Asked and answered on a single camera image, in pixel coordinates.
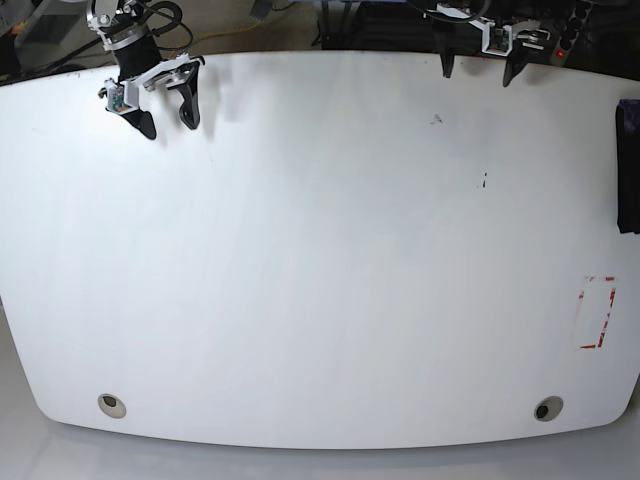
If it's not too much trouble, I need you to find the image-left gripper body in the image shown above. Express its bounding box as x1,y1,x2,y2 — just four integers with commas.
86,0,162,81

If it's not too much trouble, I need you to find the black printed T-shirt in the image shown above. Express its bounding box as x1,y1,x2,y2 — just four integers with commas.
615,99,640,235

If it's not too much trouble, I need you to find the red tape rectangle marking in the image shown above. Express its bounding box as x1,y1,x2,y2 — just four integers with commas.
573,276,617,350

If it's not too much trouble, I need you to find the white wrist camera mount image-right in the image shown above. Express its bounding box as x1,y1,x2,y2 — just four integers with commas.
422,2,552,56

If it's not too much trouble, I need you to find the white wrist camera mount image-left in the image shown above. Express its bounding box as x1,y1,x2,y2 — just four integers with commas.
98,53,205,116

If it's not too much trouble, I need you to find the yellow cable on floor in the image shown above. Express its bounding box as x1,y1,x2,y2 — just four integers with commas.
199,19,261,44

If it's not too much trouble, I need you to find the left table cable grommet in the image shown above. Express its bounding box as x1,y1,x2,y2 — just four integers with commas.
98,394,126,419

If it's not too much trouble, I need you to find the table cable grommet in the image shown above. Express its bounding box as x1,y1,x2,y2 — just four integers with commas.
98,394,126,419
534,396,564,422

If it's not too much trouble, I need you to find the right table cable grommet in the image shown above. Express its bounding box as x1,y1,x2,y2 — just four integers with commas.
534,396,564,422

